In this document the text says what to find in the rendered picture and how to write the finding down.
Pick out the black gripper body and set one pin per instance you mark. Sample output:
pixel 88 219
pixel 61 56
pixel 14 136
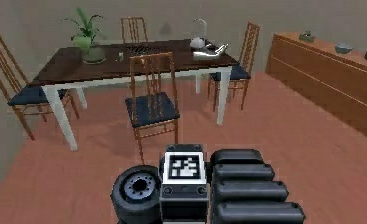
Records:
pixel 136 196

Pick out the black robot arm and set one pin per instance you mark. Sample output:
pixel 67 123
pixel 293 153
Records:
pixel 247 193

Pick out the dark wood dining table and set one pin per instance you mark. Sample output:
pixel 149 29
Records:
pixel 124 65

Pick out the wooden chair blue seat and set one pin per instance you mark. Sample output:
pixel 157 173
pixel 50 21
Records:
pixel 154 106
pixel 21 95
pixel 241 71
pixel 134 30

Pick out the small glass shaker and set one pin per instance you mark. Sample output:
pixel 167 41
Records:
pixel 120 56

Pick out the dark placemat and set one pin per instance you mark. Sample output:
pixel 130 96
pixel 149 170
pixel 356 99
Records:
pixel 141 49

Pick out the silver pan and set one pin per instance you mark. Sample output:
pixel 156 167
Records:
pixel 209 52

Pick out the green house plant in pot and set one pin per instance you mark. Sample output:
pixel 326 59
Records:
pixel 87 40

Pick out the brown wooden sideboard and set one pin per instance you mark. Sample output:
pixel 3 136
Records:
pixel 324 76

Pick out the blue grey bowl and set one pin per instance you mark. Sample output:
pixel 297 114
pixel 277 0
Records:
pixel 343 48

